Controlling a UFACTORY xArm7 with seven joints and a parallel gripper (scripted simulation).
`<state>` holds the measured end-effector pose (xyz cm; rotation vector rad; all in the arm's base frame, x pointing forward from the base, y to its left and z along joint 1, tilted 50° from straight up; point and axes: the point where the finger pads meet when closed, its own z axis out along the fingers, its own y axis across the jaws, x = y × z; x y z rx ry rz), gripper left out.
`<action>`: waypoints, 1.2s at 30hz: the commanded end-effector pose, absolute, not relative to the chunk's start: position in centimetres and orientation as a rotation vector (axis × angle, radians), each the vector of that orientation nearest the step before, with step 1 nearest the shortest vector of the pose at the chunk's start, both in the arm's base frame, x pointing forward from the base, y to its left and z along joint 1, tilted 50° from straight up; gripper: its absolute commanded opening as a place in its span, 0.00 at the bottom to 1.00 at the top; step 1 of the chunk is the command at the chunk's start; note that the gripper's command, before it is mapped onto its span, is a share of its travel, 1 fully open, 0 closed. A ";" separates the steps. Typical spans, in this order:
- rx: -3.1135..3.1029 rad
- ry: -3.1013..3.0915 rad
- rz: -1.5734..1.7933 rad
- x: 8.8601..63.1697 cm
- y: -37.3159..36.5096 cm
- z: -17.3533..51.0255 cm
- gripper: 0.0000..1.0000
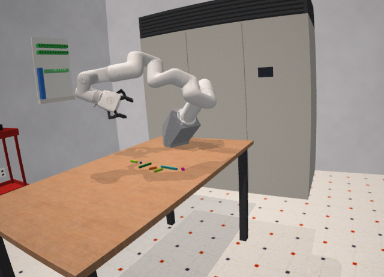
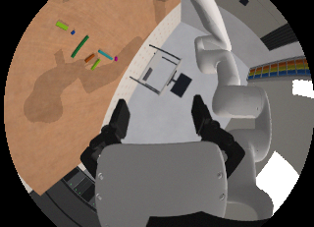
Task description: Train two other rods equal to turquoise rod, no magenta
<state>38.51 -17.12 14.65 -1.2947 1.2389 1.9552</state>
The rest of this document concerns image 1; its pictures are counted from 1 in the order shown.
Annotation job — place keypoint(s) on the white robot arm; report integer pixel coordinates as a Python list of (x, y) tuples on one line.
[(198, 94)]

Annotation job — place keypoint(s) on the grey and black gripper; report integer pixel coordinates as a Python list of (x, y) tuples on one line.
[(109, 101)]

